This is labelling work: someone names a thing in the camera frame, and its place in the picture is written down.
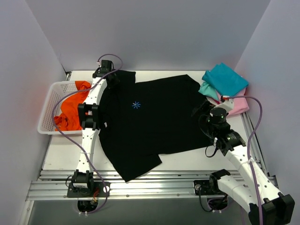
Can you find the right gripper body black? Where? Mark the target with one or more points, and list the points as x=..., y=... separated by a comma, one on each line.
x=201, y=111

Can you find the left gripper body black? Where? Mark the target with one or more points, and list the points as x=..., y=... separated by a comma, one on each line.
x=112, y=78

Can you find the black t shirt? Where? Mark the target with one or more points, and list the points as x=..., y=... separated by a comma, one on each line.
x=142, y=120

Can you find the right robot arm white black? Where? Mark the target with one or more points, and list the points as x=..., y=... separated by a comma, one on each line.
x=264, y=203

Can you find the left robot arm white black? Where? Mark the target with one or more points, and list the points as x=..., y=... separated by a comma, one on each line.
x=89, y=120

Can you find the pink folded t shirt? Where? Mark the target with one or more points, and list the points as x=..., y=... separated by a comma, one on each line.
x=240, y=104

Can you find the mint green folded t shirt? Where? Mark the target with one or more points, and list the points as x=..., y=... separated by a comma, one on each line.
x=207, y=90

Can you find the white plastic basket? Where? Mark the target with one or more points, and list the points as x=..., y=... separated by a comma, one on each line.
x=57, y=93

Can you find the teal folded t shirt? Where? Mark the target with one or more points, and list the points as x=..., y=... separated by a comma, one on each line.
x=225, y=80

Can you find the orange t shirt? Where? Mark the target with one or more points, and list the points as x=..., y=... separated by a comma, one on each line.
x=68, y=120

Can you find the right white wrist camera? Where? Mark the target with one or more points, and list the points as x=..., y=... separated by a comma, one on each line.
x=227, y=103

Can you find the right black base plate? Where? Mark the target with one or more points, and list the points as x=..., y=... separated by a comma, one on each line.
x=203, y=187

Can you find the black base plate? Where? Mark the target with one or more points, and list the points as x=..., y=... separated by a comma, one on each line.
x=100, y=189
x=203, y=187

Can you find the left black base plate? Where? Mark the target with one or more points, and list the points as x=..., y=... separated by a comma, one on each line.
x=100, y=189

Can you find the aluminium rail frame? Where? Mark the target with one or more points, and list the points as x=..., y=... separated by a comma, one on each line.
x=163, y=196

